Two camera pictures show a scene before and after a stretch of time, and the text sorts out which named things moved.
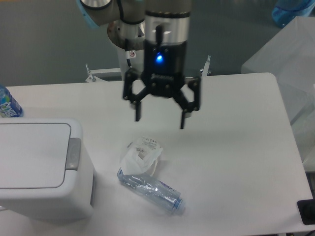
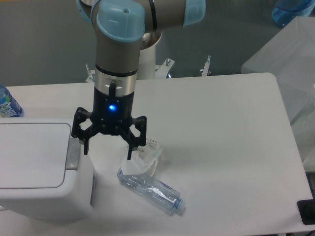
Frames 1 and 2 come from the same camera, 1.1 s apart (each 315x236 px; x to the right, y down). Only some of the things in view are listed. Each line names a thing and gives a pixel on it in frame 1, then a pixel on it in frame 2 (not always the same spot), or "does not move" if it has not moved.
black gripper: x=165 y=73 → x=111 y=115
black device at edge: x=307 y=209 does not move
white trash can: x=45 y=174 does not move
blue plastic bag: x=285 y=11 does not move
